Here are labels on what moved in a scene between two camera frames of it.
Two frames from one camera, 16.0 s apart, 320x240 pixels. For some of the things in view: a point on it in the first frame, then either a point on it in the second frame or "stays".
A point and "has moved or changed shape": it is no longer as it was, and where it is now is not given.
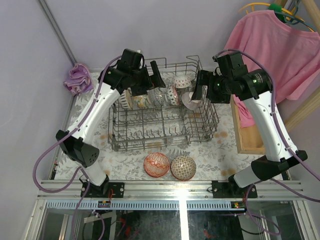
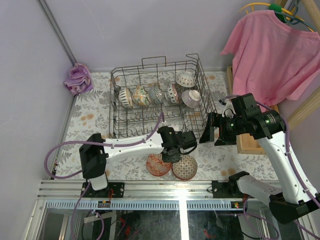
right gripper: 204,78 -> 208,135
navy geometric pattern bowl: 156,96 stays
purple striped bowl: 192,104 stays
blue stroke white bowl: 126,99 stays
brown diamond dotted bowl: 172,95 stays
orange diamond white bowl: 181,81 has moved or changed shape
